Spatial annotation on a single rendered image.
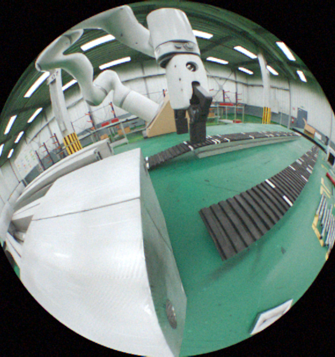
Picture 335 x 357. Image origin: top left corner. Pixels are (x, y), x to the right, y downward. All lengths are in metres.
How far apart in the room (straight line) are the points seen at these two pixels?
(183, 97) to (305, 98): 11.15
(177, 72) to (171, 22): 0.13
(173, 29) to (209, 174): 0.28
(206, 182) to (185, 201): 0.05
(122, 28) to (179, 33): 0.15
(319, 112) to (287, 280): 10.98
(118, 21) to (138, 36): 0.08
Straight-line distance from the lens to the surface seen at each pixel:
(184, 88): 0.18
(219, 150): 0.27
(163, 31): 0.25
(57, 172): 0.26
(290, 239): 0.18
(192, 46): 0.23
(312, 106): 11.11
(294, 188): 0.19
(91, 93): 0.62
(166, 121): 0.51
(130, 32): 0.36
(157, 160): 0.23
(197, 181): 0.18
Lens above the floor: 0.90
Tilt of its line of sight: 38 degrees down
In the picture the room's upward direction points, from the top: 12 degrees counter-clockwise
